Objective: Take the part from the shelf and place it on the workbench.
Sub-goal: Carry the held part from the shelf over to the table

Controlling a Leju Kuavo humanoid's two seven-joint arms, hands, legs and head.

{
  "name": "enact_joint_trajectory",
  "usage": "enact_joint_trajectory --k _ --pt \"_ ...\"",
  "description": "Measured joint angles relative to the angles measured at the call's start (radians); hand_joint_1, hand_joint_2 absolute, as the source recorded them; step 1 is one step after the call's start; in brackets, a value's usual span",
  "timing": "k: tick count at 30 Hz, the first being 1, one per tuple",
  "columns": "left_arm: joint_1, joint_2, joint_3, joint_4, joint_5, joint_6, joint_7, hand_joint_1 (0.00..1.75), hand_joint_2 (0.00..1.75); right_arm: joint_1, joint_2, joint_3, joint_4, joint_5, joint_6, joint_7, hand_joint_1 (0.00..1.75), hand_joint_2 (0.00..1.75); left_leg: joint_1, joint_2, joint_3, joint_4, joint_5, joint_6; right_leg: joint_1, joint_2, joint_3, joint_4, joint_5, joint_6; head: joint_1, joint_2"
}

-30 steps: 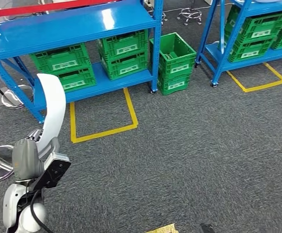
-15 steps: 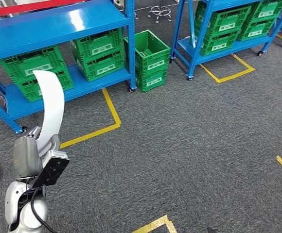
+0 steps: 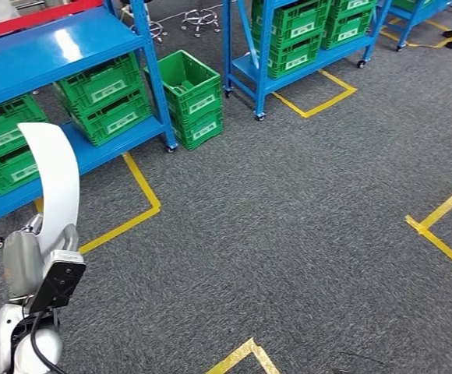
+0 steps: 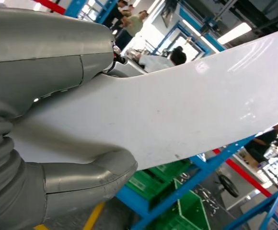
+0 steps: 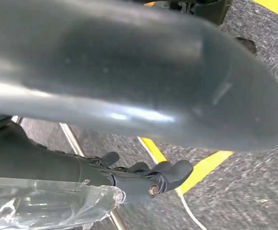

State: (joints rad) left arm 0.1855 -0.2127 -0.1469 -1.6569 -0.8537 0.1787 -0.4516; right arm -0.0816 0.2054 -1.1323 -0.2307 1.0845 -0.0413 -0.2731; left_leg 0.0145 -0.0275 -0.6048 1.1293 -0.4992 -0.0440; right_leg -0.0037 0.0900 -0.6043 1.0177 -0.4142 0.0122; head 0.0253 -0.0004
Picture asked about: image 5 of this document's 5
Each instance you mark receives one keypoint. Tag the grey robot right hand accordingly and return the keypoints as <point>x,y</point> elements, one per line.
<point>105,63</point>

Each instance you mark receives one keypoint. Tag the clear plastic film cover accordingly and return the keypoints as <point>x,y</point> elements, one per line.
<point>118,196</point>

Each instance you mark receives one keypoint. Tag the stainless steel workbench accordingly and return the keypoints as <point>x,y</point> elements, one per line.
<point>72,139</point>

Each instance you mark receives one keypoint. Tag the yellow tape square outline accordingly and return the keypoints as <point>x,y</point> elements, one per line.
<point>201,171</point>

